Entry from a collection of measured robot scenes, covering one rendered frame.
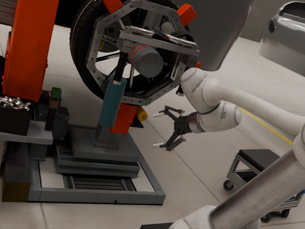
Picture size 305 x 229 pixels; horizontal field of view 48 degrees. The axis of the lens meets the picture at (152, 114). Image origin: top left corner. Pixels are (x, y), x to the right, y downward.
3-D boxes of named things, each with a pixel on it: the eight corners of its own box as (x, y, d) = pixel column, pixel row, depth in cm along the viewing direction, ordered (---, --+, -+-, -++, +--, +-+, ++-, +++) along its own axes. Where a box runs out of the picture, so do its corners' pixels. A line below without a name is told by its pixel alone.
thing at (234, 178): (220, 186, 259) (237, 147, 247) (251, 183, 280) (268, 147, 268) (261, 225, 227) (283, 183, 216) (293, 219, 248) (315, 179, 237)
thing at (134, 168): (121, 149, 247) (125, 136, 244) (136, 178, 217) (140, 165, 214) (50, 141, 225) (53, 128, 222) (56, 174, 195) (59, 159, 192)
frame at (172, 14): (166, 106, 206) (198, 16, 187) (170, 111, 201) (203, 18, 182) (76, 91, 182) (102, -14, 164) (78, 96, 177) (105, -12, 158)
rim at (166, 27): (159, -12, 199) (73, 6, 188) (175, -6, 180) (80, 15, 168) (168, 69, 225) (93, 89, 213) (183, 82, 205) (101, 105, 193)
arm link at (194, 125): (209, 112, 145) (198, 114, 149) (197, 107, 138) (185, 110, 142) (211, 133, 143) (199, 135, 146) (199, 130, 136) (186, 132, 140)
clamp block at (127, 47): (125, 48, 161) (128, 37, 159) (131, 53, 153) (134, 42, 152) (115, 45, 159) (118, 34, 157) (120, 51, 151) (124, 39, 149)
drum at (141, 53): (145, 67, 191) (153, 43, 186) (159, 81, 173) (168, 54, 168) (122, 62, 184) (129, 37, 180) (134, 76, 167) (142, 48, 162)
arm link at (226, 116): (213, 120, 146) (199, 97, 140) (248, 113, 136) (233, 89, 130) (207, 139, 139) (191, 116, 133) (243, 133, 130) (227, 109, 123)
